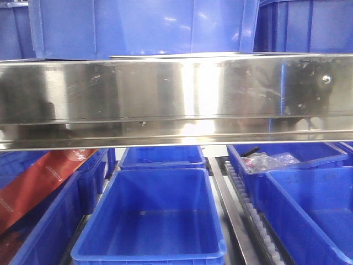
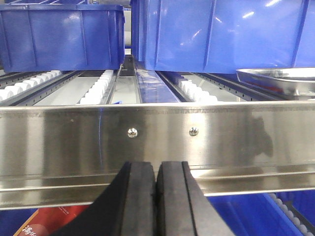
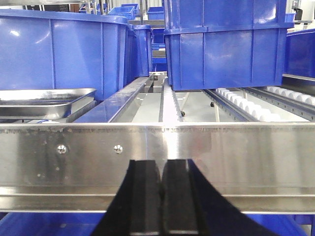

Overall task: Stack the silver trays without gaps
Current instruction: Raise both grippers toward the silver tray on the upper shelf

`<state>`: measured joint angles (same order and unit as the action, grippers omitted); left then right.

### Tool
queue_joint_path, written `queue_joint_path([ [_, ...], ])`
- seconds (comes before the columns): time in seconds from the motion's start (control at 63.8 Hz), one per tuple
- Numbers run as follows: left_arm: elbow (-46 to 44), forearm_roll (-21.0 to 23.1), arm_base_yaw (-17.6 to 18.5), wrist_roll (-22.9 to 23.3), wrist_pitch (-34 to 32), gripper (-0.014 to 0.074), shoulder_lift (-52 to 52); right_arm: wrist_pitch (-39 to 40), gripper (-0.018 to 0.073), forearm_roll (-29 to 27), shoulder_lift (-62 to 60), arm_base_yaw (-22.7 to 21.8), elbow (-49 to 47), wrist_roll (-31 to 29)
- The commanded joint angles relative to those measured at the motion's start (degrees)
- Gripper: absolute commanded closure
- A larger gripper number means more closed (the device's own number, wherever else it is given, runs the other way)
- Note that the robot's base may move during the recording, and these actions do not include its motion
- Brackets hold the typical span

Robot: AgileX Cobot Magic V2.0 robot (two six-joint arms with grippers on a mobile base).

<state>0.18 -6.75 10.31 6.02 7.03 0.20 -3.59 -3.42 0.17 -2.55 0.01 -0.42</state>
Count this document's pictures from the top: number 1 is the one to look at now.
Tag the blue bin rear centre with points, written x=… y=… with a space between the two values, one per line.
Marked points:
x=162 y=157

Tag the red cardboard box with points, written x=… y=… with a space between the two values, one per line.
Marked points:
x=38 y=181

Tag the black tool handle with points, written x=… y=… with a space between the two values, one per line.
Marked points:
x=251 y=151

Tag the blue bin rear right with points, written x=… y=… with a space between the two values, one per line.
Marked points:
x=310 y=155

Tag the blue crate upper left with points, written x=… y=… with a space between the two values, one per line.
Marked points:
x=16 y=40

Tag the blue bin far right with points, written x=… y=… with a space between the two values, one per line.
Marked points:
x=347 y=146

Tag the stainless steel shelf rail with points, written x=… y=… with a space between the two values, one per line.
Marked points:
x=275 y=97

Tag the clear plastic bag of parts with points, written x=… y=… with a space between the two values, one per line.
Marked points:
x=258 y=162

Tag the blue bin front centre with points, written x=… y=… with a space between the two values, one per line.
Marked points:
x=154 y=216

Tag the blue bin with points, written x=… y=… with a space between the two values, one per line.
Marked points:
x=41 y=236
x=162 y=157
x=90 y=180
x=310 y=155
x=347 y=146
x=310 y=212
x=154 y=216

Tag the metal roller track rail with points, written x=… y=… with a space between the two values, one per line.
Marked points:
x=249 y=238

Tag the blue bin front left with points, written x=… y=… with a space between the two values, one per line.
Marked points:
x=41 y=236

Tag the blue bin rear left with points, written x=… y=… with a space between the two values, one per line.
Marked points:
x=90 y=180

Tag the large blue crate centre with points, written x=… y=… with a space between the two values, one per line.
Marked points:
x=96 y=30

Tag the blue bin front right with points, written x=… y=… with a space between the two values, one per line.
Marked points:
x=310 y=212

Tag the blue crate upper right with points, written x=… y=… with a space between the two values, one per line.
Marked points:
x=304 y=26

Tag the silver metal tray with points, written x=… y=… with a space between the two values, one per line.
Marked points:
x=180 y=56

